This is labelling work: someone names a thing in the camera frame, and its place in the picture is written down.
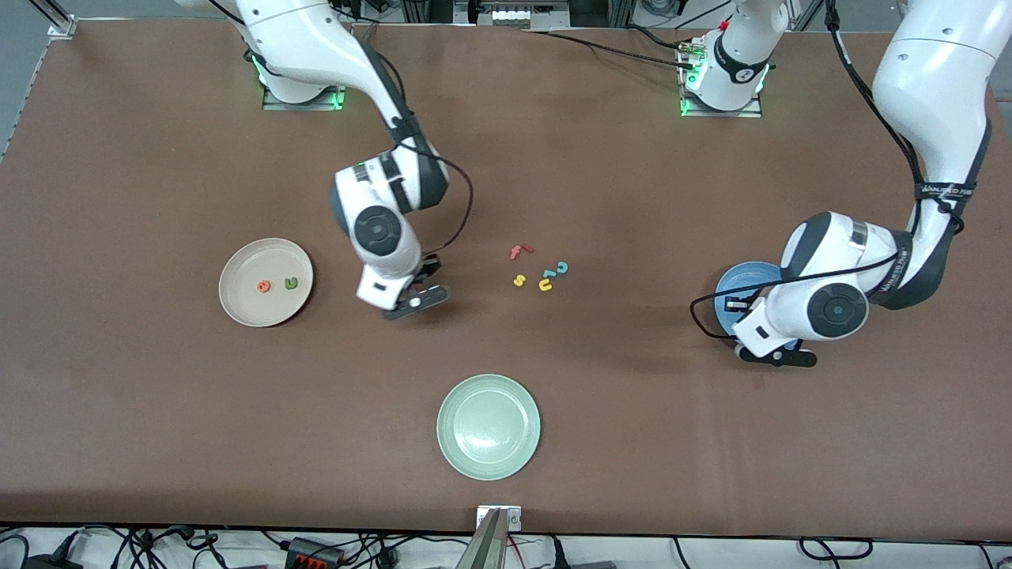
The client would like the long black table cable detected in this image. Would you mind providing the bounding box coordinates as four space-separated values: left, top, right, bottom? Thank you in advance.
520 28 698 72

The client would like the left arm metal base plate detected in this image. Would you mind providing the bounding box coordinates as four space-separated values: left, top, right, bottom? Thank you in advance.
677 36 765 119

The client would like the beige round plate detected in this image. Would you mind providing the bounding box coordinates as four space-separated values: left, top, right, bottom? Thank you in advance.
218 238 315 328

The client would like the black orange power strip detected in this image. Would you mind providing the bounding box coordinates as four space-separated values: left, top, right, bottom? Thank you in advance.
283 537 346 568

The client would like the grey connector box on frame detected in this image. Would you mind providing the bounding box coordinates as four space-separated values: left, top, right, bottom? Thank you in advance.
455 0 572 31

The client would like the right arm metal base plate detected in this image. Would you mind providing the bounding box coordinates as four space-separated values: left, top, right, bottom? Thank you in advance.
262 83 347 112

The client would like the short black table cable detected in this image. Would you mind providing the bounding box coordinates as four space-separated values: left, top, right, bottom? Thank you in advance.
625 24 698 51

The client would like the aluminium table corner bracket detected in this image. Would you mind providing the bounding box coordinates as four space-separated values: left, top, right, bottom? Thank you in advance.
30 0 78 40

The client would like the silver camera mount plate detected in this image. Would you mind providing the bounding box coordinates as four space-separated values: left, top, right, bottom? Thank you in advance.
477 506 523 532

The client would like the black looped floor cable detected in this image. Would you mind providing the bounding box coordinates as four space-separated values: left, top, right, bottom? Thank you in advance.
797 536 875 563

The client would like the pale green round plate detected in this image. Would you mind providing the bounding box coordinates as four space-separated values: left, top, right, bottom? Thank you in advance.
436 374 542 481

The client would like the blue round plate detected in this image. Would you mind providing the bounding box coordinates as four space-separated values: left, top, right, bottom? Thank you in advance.
713 262 786 343

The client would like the black tangled floor cable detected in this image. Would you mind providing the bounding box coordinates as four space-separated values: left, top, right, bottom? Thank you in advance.
75 526 266 569

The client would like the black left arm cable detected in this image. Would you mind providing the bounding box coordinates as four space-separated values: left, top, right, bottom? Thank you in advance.
689 0 965 341

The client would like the aluminium profile bar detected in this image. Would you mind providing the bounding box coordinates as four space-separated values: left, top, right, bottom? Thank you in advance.
455 510 511 569

